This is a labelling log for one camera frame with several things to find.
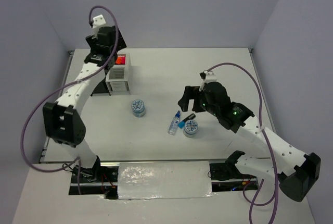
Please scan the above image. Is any black slotted organizer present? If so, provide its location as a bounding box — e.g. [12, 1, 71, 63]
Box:
[91, 71, 111, 96]

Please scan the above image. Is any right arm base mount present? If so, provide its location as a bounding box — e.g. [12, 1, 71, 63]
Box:
[207, 151, 258, 193]

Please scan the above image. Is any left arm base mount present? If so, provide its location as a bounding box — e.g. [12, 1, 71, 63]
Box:
[69, 166, 119, 200]

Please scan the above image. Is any clear blue spray bottle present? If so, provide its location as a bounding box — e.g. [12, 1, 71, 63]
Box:
[168, 111, 181, 135]

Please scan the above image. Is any blue white jar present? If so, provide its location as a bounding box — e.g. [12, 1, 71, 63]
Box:
[183, 119, 199, 138]
[131, 99, 146, 117]

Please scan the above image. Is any blue highlighter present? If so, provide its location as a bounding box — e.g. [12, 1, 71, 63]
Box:
[178, 114, 196, 129]

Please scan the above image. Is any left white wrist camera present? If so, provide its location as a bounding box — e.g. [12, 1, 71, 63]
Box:
[89, 15, 107, 35]

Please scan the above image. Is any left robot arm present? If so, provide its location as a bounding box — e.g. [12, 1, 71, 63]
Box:
[43, 26, 126, 182]

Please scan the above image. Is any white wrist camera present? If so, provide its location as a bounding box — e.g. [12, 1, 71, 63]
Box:
[89, 15, 107, 35]
[199, 70, 217, 83]

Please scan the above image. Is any white slotted organizer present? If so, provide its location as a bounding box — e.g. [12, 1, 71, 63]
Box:
[106, 53, 132, 95]

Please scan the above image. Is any silver tape covered plate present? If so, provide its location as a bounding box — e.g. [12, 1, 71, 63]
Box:
[117, 161, 213, 200]

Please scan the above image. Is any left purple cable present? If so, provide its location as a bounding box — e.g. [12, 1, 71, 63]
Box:
[20, 5, 120, 195]

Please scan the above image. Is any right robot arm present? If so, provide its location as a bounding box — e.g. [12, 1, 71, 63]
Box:
[178, 81, 321, 202]

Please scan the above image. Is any orange highlighter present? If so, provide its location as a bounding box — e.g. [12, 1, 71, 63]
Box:
[115, 54, 126, 65]

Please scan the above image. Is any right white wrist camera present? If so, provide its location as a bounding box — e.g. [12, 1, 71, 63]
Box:
[199, 70, 217, 83]

